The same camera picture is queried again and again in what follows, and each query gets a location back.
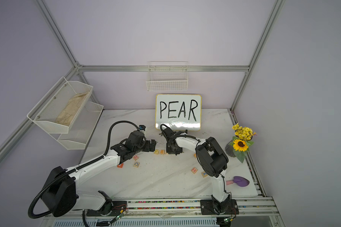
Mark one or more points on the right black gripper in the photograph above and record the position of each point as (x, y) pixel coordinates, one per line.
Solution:
(173, 145)

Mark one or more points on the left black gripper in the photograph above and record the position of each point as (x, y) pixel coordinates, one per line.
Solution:
(148, 148)

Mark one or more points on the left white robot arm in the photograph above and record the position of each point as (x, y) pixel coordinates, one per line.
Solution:
(62, 192)

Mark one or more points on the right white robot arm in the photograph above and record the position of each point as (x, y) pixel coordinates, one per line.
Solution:
(213, 161)

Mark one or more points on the wooden block letter Q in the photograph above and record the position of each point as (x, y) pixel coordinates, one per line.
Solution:
(136, 164)

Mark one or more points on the white PEAR whiteboard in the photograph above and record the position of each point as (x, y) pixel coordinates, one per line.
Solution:
(179, 111)

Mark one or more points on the wooden block letter X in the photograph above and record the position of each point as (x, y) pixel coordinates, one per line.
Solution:
(204, 174)

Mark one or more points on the wooden block red H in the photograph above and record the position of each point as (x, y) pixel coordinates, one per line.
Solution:
(194, 170)

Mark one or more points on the yellow flower bouquet pot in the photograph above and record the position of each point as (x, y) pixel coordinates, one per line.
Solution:
(240, 144)

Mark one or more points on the white mesh lower shelf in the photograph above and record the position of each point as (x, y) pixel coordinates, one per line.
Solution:
(83, 127)

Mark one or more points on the white mesh shelf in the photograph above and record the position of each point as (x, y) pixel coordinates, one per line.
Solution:
(46, 111)
(83, 127)

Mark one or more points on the purple pink toy shovel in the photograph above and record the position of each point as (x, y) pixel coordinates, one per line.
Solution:
(238, 180)

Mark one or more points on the beige cloth in shelf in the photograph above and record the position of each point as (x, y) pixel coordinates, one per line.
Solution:
(71, 109)

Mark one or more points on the white mesh upper shelf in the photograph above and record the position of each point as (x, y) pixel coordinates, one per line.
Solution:
(46, 111)

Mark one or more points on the white wire wall basket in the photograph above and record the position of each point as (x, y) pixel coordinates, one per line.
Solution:
(167, 76)

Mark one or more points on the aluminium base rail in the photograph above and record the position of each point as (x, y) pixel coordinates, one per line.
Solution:
(166, 208)

